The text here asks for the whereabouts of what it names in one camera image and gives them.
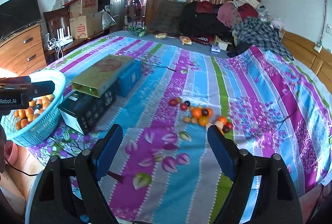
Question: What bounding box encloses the yellow green flat box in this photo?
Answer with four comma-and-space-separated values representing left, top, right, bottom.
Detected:
71, 55, 134, 98

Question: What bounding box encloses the dark wooden side table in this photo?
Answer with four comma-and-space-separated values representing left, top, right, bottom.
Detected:
44, 21, 116, 65

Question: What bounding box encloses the black patterned box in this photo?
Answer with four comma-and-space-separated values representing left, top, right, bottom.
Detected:
58, 84, 116, 134

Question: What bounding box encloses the wooden bed headboard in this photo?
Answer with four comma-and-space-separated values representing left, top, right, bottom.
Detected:
282, 30, 332, 92

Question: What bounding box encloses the large orange centre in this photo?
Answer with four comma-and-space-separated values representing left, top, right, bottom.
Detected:
191, 107, 203, 119

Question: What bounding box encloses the red tomato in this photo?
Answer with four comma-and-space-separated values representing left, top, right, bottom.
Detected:
168, 98, 179, 106

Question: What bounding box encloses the upper cardboard box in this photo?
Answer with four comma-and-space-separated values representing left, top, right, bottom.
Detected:
69, 0, 98, 18

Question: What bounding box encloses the light blue plastic basket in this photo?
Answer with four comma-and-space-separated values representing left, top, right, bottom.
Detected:
1, 70, 65, 147

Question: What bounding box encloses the beige cube fruit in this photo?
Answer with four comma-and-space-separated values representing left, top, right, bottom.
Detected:
213, 121, 224, 130

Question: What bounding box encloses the wooden drawer chest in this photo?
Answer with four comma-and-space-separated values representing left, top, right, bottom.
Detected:
0, 24, 47, 77

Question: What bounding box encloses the pile of clothes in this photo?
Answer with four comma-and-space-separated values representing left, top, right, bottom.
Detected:
149, 0, 294, 60

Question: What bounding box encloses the black flat television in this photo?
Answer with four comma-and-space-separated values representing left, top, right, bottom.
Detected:
0, 0, 42, 41

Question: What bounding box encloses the white wifi router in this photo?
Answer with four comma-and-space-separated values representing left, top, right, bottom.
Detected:
47, 27, 73, 51

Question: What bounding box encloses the dark purple plum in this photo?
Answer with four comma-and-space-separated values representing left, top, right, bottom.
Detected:
202, 109, 209, 116

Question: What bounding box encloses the lower cardboard box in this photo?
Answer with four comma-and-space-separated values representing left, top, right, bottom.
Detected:
69, 12, 103, 39

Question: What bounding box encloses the blue rectangular box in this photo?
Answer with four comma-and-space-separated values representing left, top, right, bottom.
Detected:
116, 60, 142, 97

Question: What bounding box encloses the cardboard box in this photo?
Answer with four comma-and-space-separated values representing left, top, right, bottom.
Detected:
69, 12, 103, 39
69, 0, 98, 18

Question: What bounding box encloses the striped floral bed sheet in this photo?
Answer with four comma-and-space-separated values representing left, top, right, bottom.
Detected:
30, 35, 331, 223

